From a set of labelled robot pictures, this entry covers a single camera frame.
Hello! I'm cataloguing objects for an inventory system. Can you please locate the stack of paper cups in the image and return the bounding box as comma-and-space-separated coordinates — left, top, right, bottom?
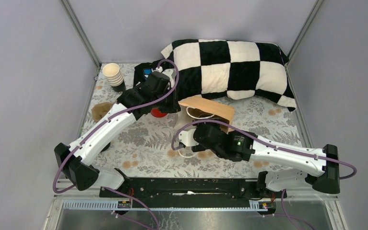
102, 63, 126, 92

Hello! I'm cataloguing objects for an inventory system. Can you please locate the white brown paper bag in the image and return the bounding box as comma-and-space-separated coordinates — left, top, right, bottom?
174, 96, 235, 159

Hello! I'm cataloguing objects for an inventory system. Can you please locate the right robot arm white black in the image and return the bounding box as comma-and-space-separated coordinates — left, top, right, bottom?
172, 119, 340, 197

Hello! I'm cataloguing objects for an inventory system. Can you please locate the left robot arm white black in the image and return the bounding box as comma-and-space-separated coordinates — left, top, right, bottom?
54, 69, 179, 197

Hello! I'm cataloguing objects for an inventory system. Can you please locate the black blue printed cloth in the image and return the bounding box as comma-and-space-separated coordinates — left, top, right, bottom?
133, 59, 174, 86

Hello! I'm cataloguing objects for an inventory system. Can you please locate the red cup holder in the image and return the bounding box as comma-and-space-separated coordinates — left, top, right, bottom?
150, 108, 167, 118

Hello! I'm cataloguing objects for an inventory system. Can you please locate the black white checkered blanket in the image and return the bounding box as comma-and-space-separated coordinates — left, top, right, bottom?
161, 39, 297, 112

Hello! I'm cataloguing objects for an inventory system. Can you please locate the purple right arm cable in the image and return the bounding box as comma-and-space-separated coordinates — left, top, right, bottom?
171, 119, 357, 230

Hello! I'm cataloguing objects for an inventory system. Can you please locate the left aluminium frame post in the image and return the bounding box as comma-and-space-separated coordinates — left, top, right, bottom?
59, 0, 102, 69

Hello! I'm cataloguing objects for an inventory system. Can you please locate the aluminium frame post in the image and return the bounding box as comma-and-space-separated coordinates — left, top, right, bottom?
59, 0, 102, 69
288, 0, 326, 61

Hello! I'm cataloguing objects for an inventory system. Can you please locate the right aluminium frame post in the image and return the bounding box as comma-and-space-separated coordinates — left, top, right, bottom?
288, 0, 326, 61

